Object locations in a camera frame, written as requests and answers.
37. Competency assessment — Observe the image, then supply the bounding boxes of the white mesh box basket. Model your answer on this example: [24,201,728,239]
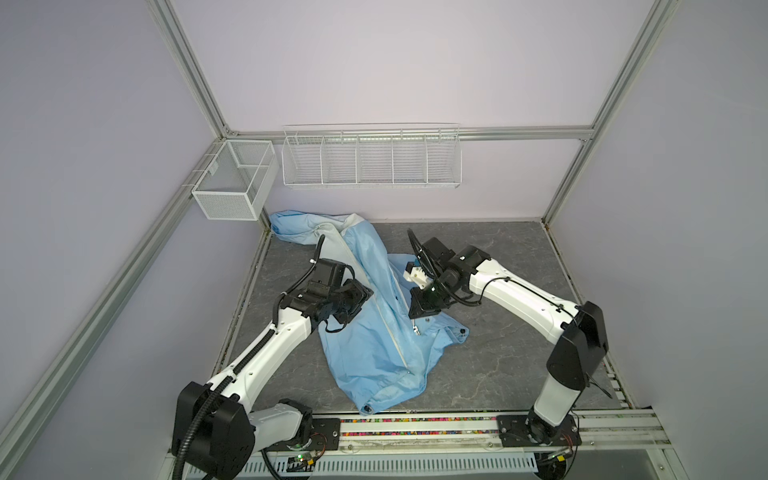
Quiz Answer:
[192,140,279,221]

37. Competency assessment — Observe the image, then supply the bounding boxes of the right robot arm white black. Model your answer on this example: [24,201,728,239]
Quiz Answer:
[403,238,609,446]

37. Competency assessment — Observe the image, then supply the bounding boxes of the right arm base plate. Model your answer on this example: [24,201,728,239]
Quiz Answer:
[496,414,582,448]

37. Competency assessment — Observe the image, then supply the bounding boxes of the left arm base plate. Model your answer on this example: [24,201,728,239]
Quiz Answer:
[281,417,341,451]

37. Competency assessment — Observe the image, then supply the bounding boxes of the white vent grille strip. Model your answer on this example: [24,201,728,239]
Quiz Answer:
[269,452,539,479]

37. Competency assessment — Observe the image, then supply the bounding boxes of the white wire shelf basket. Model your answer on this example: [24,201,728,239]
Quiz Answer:
[281,123,463,188]

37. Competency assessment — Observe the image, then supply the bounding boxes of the light blue jacket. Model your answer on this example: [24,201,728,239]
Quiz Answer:
[270,210,470,415]

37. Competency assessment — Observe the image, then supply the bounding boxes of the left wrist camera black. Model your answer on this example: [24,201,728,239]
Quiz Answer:
[306,258,347,297]

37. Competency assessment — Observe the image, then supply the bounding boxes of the aluminium mounting rail front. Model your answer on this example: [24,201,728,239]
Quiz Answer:
[314,410,672,459]

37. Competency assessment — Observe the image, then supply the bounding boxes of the small green circuit board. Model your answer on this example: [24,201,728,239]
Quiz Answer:
[286,455,317,473]

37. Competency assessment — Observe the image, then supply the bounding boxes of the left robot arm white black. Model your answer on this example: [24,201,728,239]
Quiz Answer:
[171,279,373,479]

